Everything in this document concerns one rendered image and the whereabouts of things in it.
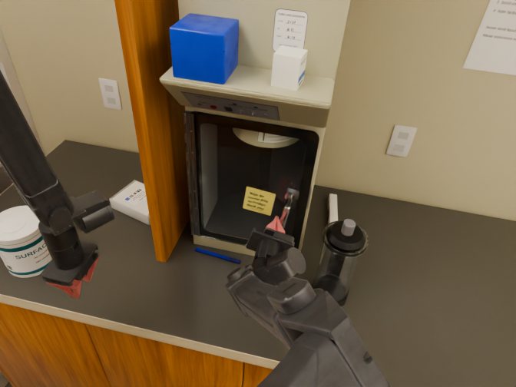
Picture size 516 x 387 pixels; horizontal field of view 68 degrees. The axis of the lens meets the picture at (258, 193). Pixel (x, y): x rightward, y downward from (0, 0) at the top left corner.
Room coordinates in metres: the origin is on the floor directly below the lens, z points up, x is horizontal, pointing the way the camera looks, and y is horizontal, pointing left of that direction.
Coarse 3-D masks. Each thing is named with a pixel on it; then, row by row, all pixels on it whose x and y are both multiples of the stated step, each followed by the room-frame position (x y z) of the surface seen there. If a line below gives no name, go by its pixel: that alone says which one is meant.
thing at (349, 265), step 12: (324, 228) 0.67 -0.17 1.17; (360, 228) 0.68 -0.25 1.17; (324, 252) 0.63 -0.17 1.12; (348, 252) 0.59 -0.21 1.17; (360, 252) 0.60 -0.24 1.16; (324, 264) 0.62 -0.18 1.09; (336, 264) 0.60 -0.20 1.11; (348, 264) 0.60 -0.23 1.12; (324, 276) 0.61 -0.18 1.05; (336, 276) 0.60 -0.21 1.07; (348, 276) 0.60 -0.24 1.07; (324, 288) 0.61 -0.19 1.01; (336, 288) 0.60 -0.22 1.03; (348, 288) 0.62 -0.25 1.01; (336, 300) 0.60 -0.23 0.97
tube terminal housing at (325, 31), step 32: (192, 0) 0.78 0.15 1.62; (224, 0) 0.77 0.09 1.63; (256, 0) 0.76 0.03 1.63; (288, 0) 0.75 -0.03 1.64; (320, 0) 0.74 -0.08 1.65; (256, 32) 0.76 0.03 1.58; (320, 32) 0.74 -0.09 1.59; (256, 64) 0.76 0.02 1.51; (320, 64) 0.74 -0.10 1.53; (320, 128) 0.74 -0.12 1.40
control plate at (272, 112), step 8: (184, 96) 0.71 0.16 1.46; (192, 96) 0.70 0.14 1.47; (200, 96) 0.69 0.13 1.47; (208, 96) 0.68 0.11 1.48; (192, 104) 0.74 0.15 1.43; (208, 104) 0.72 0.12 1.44; (216, 104) 0.71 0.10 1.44; (224, 104) 0.70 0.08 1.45; (232, 104) 0.69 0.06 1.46; (240, 104) 0.69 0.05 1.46; (248, 104) 0.68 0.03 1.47; (256, 104) 0.67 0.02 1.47; (264, 104) 0.66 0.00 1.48; (232, 112) 0.73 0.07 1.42; (248, 112) 0.71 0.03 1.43; (256, 112) 0.70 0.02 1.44; (264, 112) 0.70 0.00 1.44; (272, 112) 0.69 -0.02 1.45
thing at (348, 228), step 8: (336, 224) 0.67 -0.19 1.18; (344, 224) 0.64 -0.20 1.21; (352, 224) 0.64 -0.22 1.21; (328, 232) 0.65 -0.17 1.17; (336, 232) 0.64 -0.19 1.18; (344, 232) 0.64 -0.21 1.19; (352, 232) 0.64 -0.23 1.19; (360, 232) 0.65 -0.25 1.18; (336, 240) 0.62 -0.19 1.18; (344, 240) 0.62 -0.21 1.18; (352, 240) 0.62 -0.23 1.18; (360, 240) 0.62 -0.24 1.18; (344, 248) 0.60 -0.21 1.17; (352, 248) 0.60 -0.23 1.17
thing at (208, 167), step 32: (224, 128) 0.76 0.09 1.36; (256, 128) 0.75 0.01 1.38; (288, 128) 0.74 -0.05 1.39; (224, 160) 0.76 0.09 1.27; (256, 160) 0.75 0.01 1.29; (288, 160) 0.73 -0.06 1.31; (224, 192) 0.76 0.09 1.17; (288, 192) 0.73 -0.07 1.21; (224, 224) 0.76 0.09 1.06; (256, 224) 0.74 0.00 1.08; (288, 224) 0.73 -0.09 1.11
